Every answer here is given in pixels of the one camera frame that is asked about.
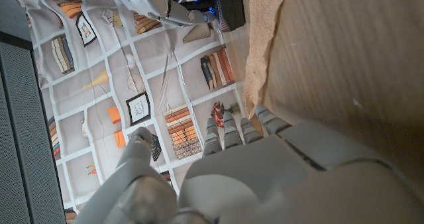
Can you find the black joystick-shaped speaker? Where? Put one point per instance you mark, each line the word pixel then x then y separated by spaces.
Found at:
pixel 230 5

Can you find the printed bookshelf backdrop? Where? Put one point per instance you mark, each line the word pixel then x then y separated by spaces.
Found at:
pixel 99 51

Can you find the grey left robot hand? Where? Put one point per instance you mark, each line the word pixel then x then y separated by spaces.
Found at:
pixel 265 184

